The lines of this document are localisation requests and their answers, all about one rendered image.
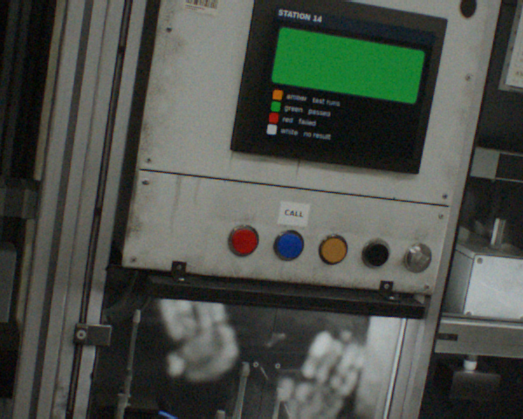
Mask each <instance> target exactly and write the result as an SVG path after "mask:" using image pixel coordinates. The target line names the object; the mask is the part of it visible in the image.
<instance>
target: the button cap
mask: <svg viewBox="0 0 523 419"><path fill-rule="evenodd" d="M301 246H302V244H301V241H300V239H299V238H298V237H297V236H296V235H293V234H287V235H284V236H283V237H282V238H281V239H280V240H279V251H280V253H281V254H282V255H283V257H285V258H295V257H296V255H298V254H299V252H300V250H301Z"/></svg>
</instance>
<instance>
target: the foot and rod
mask: <svg viewBox="0 0 523 419"><path fill-rule="evenodd" d="M477 357H478V355H473V354H465V358H464V360H463V361H461V360H448V359H437V364H436V369H435V373H434V377H433V382H432V384H433V385H434V386H435V387H436V388H438V389H439V390H440V391H441V392H442V393H444V394H445V395H446V396H447V397H449V398H460V399H475V400H490V401H495V400H496V395H497V392H498V391H499V384H500V379H501V374H500V373H499V372H497V371H496V370H495V369H493V368H492V367H490V366H489V365H487V364H486V363H485V362H483V361H477Z"/></svg>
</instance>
